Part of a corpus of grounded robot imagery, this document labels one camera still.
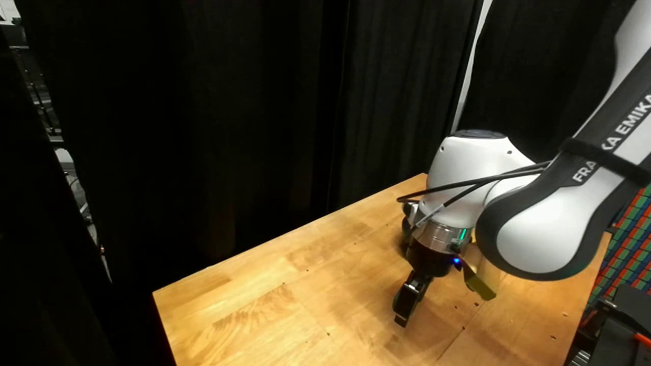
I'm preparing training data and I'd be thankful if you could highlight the black curtain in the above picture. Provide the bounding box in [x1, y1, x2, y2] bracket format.
[14, 0, 483, 306]
[457, 0, 636, 164]

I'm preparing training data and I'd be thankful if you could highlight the black equipment with orange tie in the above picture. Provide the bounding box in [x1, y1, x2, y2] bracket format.
[564, 285, 651, 366]

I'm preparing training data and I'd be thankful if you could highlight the multicoloured checker board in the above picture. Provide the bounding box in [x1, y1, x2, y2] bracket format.
[585, 183, 651, 308]

